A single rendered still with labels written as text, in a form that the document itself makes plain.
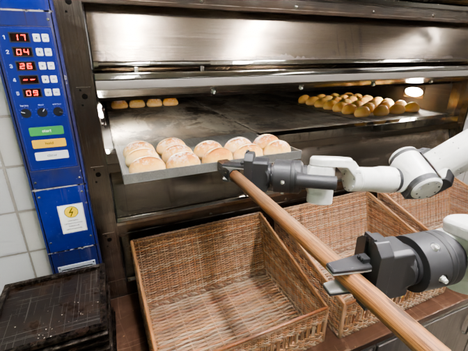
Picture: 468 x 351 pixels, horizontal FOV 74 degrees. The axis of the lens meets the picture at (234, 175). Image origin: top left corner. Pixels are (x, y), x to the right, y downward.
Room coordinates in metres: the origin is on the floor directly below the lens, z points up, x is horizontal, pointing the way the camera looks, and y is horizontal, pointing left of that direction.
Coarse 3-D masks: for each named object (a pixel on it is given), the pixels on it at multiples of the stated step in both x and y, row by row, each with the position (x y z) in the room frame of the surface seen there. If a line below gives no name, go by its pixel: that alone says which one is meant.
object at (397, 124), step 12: (384, 120) 1.54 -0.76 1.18; (396, 120) 1.54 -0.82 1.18; (408, 120) 1.54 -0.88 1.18; (420, 120) 1.57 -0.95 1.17; (432, 120) 1.61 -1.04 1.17; (444, 120) 1.65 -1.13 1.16; (456, 120) 1.68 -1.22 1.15; (276, 132) 1.29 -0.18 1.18; (288, 132) 1.29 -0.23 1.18; (300, 132) 1.29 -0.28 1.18; (312, 132) 1.32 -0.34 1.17; (324, 132) 1.34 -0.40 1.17; (336, 132) 1.37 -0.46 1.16; (348, 132) 1.39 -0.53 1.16; (360, 132) 1.42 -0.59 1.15; (372, 132) 1.45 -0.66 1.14; (108, 156) 1.00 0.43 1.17
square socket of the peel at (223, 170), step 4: (220, 160) 0.84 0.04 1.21; (224, 160) 0.84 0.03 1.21; (228, 160) 0.84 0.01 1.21; (220, 164) 0.82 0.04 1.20; (220, 168) 0.81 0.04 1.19; (224, 168) 0.79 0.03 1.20; (228, 168) 0.78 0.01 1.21; (220, 172) 0.82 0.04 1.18; (224, 172) 0.79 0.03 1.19; (228, 172) 0.76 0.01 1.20; (224, 176) 0.79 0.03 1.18; (228, 176) 0.76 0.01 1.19; (228, 180) 0.76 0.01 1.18
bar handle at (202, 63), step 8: (104, 64) 0.92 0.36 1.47; (112, 64) 0.93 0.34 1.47; (120, 64) 0.93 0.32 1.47; (128, 64) 0.94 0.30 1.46; (136, 64) 0.95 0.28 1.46; (144, 64) 0.96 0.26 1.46; (152, 64) 0.97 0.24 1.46; (160, 64) 0.98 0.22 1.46; (168, 64) 0.99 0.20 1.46; (176, 64) 1.00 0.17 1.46; (184, 64) 1.01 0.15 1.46; (192, 64) 1.02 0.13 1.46; (200, 64) 1.03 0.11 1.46; (208, 64) 1.04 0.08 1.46
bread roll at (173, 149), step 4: (176, 144) 0.92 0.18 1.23; (180, 144) 0.92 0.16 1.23; (168, 148) 0.90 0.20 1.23; (172, 148) 0.90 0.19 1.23; (176, 148) 0.90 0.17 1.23; (180, 148) 0.90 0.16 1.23; (184, 148) 0.91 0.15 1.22; (188, 148) 0.92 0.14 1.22; (164, 152) 0.89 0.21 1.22; (168, 152) 0.89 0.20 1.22; (172, 152) 0.89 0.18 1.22; (176, 152) 0.89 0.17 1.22; (192, 152) 0.93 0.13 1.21; (164, 156) 0.89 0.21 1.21; (168, 156) 0.88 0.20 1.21; (164, 160) 0.88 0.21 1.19
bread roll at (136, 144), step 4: (128, 144) 0.94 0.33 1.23; (132, 144) 0.93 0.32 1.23; (136, 144) 0.93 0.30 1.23; (140, 144) 0.93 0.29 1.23; (144, 144) 0.94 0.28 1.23; (148, 144) 0.95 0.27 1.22; (124, 148) 0.93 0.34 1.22; (128, 148) 0.92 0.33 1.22; (132, 148) 0.92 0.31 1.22; (152, 148) 0.95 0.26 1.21; (124, 152) 0.92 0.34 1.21; (128, 152) 0.92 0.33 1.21; (124, 156) 0.92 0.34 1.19
